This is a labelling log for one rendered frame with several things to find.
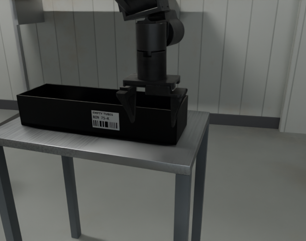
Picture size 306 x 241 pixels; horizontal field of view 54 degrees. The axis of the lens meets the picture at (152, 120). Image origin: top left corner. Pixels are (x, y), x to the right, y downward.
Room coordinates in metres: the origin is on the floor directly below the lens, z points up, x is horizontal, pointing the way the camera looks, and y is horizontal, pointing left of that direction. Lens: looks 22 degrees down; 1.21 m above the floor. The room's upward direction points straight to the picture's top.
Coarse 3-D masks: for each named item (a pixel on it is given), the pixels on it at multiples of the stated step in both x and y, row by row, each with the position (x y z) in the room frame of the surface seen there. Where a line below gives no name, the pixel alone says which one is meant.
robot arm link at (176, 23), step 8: (160, 0) 0.55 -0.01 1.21; (120, 8) 0.59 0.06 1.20; (160, 8) 0.55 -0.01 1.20; (168, 8) 0.57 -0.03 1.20; (128, 16) 0.58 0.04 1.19; (136, 16) 0.57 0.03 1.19; (144, 16) 0.59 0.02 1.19; (168, 16) 0.62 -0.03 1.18; (176, 16) 0.66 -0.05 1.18; (176, 24) 0.62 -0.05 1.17; (176, 32) 0.61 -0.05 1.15; (168, 40) 0.61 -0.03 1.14; (176, 40) 0.62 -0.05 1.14
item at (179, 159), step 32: (0, 128) 0.96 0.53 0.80; (32, 128) 0.96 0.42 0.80; (192, 128) 0.96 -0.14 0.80; (0, 160) 0.91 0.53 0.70; (64, 160) 1.29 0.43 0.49; (96, 160) 0.78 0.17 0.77; (128, 160) 0.75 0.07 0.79; (160, 160) 0.73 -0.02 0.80; (192, 160) 0.73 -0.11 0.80; (0, 192) 0.89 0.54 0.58; (192, 224) 1.10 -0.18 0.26
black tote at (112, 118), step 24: (24, 96) 0.98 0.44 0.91; (48, 96) 1.15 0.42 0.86; (72, 96) 1.12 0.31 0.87; (96, 96) 1.09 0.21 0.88; (144, 96) 1.03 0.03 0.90; (24, 120) 0.99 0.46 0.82; (48, 120) 0.96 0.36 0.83; (72, 120) 0.93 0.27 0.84; (96, 120) 0.90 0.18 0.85; (120, 120) 0.88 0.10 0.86; (144, 120) 0.86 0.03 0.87; (168, 120) 0.83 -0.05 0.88
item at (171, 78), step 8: (144, 56) 0.56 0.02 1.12; (152, 56) 0.55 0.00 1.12; (160, 56) 0.55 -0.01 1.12; (144, 64) 0.55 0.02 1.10; (152, 64) 0.55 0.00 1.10; (160, 64) 0.55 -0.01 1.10; (144, 72) 0.55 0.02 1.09; (152, 72) 0.55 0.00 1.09; (160, 72) 0.55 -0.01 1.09; (128, 80) 0.56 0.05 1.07; (136, 80) 0.56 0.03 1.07; (144, 80) 0.55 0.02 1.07; (152, 80) 0.55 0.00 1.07; (160, 80) 0.55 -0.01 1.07; (168, 80) 0.55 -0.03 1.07; (176, 80) 0.56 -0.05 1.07
